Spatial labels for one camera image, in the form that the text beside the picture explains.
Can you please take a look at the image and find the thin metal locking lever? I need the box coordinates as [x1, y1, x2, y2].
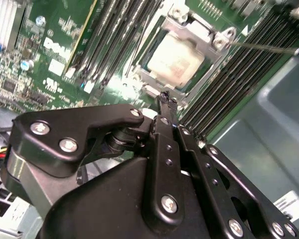
[125, 9, 151, 78]
[225, 42, 299, 56]

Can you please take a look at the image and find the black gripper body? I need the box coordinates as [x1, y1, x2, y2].
[37, 156, 230, 239]

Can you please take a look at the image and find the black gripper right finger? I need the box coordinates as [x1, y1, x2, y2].
[169, 98, 299, 239]

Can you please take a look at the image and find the metal socket cover frame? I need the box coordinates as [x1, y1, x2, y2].
[136, 13, 238, 97]

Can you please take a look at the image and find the silver CPU plate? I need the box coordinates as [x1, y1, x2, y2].
[146, 33, 205, 88]

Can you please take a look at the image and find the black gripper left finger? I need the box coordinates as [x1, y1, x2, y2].
[0, 91, 185, 226]

